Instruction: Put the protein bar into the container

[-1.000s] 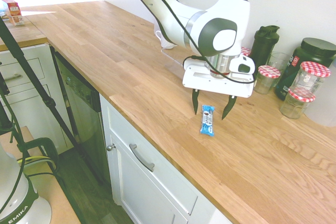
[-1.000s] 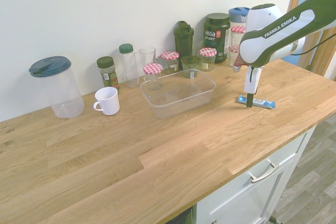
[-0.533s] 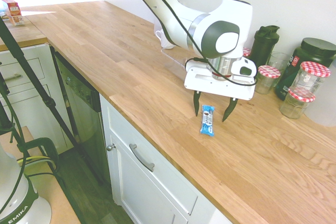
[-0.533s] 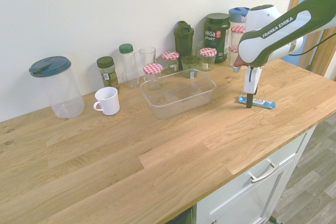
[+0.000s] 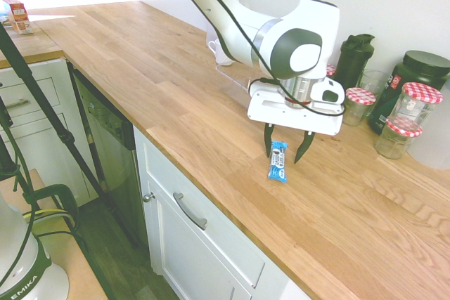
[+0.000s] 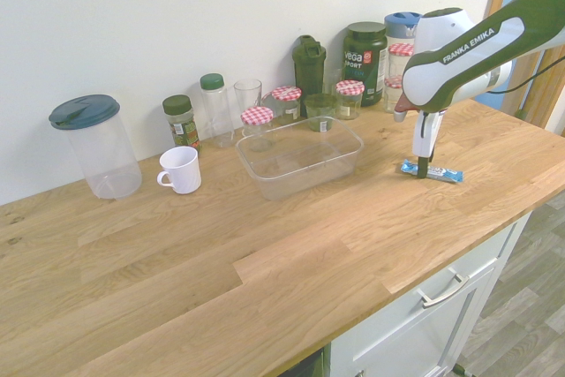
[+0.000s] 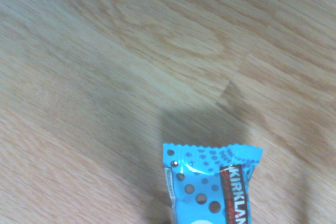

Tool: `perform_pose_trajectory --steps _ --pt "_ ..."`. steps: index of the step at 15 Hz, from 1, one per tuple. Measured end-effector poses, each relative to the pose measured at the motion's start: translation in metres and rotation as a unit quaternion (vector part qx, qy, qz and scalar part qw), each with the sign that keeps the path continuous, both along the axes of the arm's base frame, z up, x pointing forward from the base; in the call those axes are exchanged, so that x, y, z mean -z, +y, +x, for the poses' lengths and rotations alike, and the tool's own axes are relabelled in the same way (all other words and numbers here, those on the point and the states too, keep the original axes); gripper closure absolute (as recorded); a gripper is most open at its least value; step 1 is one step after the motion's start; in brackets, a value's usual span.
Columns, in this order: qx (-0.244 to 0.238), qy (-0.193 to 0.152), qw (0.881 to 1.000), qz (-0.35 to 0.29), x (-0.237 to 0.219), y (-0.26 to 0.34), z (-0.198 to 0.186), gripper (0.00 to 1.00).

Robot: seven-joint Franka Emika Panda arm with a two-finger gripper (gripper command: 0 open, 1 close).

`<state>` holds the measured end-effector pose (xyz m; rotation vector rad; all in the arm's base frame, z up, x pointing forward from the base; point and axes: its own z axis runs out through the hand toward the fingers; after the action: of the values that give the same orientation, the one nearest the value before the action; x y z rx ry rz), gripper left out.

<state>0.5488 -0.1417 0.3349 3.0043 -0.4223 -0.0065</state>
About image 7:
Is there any blue Kirkland protein bar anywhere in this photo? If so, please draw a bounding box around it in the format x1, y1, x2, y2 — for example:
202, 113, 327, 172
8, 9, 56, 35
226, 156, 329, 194
162, 142, 264, 224

